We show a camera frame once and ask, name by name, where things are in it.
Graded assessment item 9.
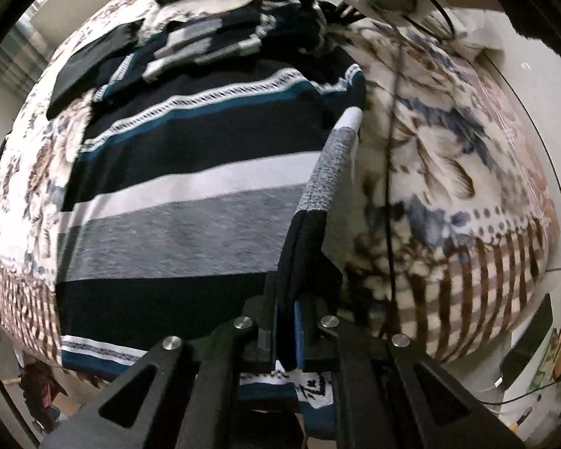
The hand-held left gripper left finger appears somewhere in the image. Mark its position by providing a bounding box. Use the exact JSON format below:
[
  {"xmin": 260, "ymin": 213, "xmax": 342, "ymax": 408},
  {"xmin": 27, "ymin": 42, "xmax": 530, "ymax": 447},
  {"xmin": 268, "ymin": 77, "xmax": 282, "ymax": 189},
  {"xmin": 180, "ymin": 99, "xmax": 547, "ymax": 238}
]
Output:
[{"xmin": 40, "ymin": 274, "xmax": 281, "ymax": 449}]

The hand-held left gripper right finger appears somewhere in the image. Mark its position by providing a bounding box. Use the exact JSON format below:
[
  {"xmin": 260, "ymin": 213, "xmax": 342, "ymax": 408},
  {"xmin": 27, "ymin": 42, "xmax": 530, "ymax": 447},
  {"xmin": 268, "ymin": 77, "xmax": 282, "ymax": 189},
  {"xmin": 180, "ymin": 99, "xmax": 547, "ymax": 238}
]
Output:
[{"xmin": 295, "ymin": 297, "xmax": 527, "ymax": 449}]

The striped knit sweater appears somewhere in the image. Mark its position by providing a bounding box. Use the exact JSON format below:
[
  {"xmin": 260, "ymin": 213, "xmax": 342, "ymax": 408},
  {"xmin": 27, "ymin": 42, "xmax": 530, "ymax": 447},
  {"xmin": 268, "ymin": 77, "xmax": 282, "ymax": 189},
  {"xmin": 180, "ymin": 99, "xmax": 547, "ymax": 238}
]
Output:
[{"xmin": 56, "ymin": 0, "xmax": 368, "ymax": 438}]

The black garment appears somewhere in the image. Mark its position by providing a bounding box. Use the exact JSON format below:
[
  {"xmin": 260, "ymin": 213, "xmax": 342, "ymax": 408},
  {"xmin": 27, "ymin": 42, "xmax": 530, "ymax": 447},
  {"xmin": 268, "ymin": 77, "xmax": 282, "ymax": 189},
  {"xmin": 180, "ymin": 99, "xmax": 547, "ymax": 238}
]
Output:
[{"xmin": 47, "ymin": 25, "xmax": 143, "ymax": 120}]

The floral printed blanket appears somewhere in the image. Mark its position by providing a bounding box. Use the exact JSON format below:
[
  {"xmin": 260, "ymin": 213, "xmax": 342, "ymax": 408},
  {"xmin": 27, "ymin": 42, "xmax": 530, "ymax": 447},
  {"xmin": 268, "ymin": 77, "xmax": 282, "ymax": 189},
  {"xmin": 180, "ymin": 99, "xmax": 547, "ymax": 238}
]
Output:
[{"xmin": 0, "ymin": 0, "xmax": 561, "ymax": 384}]

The black flat device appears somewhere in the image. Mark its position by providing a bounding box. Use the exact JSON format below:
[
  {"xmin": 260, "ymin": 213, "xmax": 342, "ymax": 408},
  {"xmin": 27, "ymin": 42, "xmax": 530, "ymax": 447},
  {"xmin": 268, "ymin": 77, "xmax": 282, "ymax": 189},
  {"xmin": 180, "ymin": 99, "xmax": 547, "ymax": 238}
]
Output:
[{"xmin": 499, "ymin": 294, "xmax": 556, "ymax": 390}]

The red cloth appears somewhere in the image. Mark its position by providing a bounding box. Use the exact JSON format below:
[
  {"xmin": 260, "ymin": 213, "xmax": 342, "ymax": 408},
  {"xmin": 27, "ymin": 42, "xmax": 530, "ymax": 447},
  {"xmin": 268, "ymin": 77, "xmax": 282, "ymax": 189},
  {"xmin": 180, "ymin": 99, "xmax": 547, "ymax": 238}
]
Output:
[{"xmin": 19, "ymin": 362, "xmax": 68, "ymax": 431}]

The black cable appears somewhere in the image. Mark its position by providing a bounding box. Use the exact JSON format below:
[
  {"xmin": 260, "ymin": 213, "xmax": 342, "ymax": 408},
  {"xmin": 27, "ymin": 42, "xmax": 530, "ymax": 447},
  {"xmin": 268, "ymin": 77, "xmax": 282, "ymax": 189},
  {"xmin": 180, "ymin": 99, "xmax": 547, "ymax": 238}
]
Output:
[{"xmin": 381, "ymin": 0, "xmax": 456, "ymax": 337}]

